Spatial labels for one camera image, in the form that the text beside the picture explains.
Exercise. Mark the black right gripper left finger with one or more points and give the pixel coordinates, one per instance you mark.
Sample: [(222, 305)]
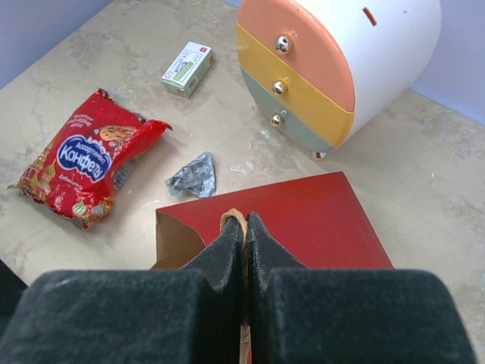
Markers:
[(189, 315)]

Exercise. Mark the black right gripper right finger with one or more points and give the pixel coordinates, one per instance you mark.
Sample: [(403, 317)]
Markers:
[(307, 315)]

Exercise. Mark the red brown paper bag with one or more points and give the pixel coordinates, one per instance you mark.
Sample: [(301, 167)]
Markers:
[(319, 220)]

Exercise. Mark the silver foil snack packet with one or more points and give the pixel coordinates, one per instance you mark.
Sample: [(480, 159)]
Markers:
[(196, 177)]

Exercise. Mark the red candy snack bag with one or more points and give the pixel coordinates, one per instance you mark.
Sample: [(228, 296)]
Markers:
[(79, 172)]

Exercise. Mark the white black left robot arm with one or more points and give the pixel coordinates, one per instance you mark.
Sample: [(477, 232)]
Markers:
[(11, 290)]

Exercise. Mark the small white green box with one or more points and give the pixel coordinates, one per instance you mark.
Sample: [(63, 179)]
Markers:
[(188, 69)]

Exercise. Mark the round white mini drawer chest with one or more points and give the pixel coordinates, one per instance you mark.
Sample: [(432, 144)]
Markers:
[(320, 70)]

